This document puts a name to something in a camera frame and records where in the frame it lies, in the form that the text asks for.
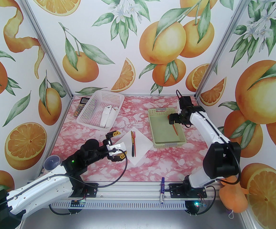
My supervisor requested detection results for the purple plastic cup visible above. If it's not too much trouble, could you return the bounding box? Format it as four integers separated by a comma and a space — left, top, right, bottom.
44, 155, 61, 172

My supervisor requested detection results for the black base cable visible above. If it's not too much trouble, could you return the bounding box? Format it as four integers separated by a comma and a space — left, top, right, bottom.
185, 184, 216, 216
48, 197, 87, 216

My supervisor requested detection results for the aluminium frame post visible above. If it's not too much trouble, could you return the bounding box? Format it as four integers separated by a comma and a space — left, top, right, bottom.
16, 0, 73, 101
193, 0, 260, 101

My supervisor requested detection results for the black calculator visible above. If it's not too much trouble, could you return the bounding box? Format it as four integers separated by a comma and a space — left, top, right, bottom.
74, 97, 89, 117

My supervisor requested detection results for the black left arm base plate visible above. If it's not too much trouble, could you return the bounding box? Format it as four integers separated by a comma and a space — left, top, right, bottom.
81, 182, 98, 197

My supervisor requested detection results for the white paper napkin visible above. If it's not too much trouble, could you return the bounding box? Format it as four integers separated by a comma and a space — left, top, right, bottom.
116, 127, 154, 166

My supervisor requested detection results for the aluminium mounting rail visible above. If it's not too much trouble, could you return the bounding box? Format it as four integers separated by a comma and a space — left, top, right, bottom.
21, 181, 224, 210

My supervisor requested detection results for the black right camera cable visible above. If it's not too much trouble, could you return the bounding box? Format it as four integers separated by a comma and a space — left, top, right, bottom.
176, 90, 242, 184

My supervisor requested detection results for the orange plush toy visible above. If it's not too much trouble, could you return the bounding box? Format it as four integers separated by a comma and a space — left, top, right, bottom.
219, 177, 250, 219

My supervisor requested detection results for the green perforated plastic basket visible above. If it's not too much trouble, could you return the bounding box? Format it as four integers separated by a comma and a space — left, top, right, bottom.
148, 107, 187, 149

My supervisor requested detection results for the orange fork with black handle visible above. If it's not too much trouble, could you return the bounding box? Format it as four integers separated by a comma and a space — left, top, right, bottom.
131, 131, 136, 157

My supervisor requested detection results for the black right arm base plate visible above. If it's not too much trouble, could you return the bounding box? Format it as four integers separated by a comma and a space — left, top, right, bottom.
169, 183, 207, 198

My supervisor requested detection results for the white folded paper packet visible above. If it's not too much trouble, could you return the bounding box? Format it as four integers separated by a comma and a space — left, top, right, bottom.
108, 106, 119, 128
100, 106, 112, 129

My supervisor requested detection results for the black camera cable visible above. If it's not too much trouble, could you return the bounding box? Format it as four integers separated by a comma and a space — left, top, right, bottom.
0, 152, 129, 215
176, 90, 242, 184

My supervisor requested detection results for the black left base cable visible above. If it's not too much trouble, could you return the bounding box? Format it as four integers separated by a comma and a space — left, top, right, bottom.
48, 197, 87, 216

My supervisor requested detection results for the white perforated plastic basket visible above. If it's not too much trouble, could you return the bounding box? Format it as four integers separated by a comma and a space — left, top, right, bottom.
77, 91, 125, 130

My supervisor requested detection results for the black right base cable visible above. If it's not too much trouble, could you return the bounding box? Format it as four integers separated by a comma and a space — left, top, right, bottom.
185, 184, 216, 216

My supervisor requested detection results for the blue marker pen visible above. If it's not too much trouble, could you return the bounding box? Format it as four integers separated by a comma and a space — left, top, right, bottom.
160, 176, 165, 204

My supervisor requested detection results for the black left camera cable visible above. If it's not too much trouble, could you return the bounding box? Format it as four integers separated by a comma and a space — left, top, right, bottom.
0, 152, 129, 215

